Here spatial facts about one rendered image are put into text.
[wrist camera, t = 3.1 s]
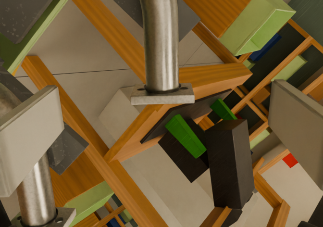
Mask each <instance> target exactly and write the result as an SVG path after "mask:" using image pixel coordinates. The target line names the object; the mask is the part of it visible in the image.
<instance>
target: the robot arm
mask: <svg viewBox="0 0 323 227"><path fill-rule="evenodd" d="M268 126H269V127H270V128H271V129H272V131H273V132H274V133H275V134H276V135H277V136H278V138H279V139H280V140H281V141H282V143H283V144H284V145H285V146H286V148H287V149H288V150H289V151H290V153H291V154H292V155H293V156H294V157H295V159H296V160H297V161H298V163H299V164H300V165H301V166H302V167H303V169H304V170H305V171H306V172H307V174H308V175H309V176H310V177H311V179H312V180H313V181H314V182H315V184H316V185H317V186H318V187H319V189H320V190H321V191H322V192H323V106H321V105H320V104H319V103H317V102H316V101H314V100H313V99H311V98H310V97H308V96H307V95H305V94H304V93H302V92H301V91H300V90H298V89H297V88H295V87H294V86H292V85H291V84H289V83H288V82H286V81H285V80H283V79H274V81H272V87H271V96H270V106H269V116H268ZM63 130H64V123H63V117H62V109H61V102H60V96H59V90H58V87H57V86H56V85H47V86H45V87H44V88H43V89H41V90H40V91H38V92H37V93H35V94H34V95H33V96H31V97H30V98H28V99H27V100H25V101H24V102H22V103H21V104H20V105H18V106H17V107H15V108H14V109H12V110H11V111H10V112H8V113H7V114H5V115H4V116H3V117H1V118H0V197H9V196H10V195H11V194H12V193H13V192H14V191H15V189H16V188H17V187H18V186H19V184H20V183H21V182H22V181H23V179H24V178H25V177H26V176H27V174H28V173H29V172H30V171H31V169H32V168H33V167H34V166H35V164H36V163H37V162H38V161H39V160H40V158H41V157H42V156H43V154H44V153H45V152H46V151H47V149H48V148H49V147H50V146H51V145H52V143H53V142H54V141H55V140H56V138H57V137H58V136H59V135H60V134H61V132H62V131H63ZM0 227H17V226H16V225H15V224H14V225H12V224H11V222H10V220H9V218H8V215H7V213H6V211H5V209H4V207H3V205H2V202H1V200H0ZM298 227H323V196H322V197H321V199H320V201H319V203H318V205H317V206H316V208H315V210H314V212H313V214H312V215H311V217H310V219H309V221H308V222H305V221H301V222H300V223H299V225H298Z"/></svg>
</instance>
